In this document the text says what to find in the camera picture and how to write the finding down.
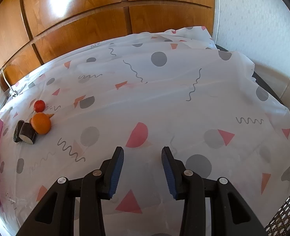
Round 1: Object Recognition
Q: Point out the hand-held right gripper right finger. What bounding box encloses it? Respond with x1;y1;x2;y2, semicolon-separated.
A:
161;147;266;236

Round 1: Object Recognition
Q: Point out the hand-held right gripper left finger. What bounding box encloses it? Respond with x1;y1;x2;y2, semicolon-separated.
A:
17;147;124;236

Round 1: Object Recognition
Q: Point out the small orange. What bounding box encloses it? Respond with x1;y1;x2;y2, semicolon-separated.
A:
29;112;52;135

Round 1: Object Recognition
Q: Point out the dark cut fruit half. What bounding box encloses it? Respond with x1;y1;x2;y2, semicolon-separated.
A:
13;120;25;143
19;122;38;145

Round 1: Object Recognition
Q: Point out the red cherry tomato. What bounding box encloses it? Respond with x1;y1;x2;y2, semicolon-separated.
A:
33;100;46;112

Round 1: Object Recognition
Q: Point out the white patterned tablecloth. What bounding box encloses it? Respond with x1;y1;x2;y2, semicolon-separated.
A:
0;26;290;236

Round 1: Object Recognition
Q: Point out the dark perforated chair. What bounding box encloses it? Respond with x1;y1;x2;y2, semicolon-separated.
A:
264;172;290;236

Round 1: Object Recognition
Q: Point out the white power cord with plug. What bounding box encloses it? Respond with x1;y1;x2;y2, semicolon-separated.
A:
1;67;19;97

